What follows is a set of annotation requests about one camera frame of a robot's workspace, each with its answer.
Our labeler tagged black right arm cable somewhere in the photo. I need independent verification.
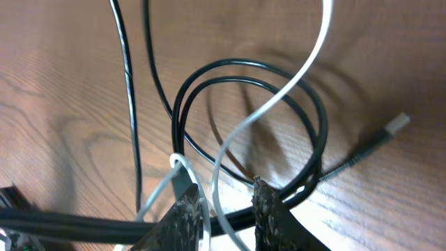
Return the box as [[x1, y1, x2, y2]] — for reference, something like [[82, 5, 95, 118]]
[[0, 207, 161, 245]]

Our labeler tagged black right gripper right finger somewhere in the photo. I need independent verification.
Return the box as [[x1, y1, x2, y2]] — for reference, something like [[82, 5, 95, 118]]
[[252, 178, 329, 251]]

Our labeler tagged white usb cable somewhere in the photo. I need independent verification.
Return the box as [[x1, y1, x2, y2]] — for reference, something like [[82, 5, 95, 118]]
[[113, 0, 335, 251]]

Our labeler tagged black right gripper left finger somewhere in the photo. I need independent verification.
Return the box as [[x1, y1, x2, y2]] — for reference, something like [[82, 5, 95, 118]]
[[130, 171, 203, 251]]

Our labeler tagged black usb cable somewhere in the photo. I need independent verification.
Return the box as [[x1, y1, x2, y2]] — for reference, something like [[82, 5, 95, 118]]
[[109, 0, 411, 245]]

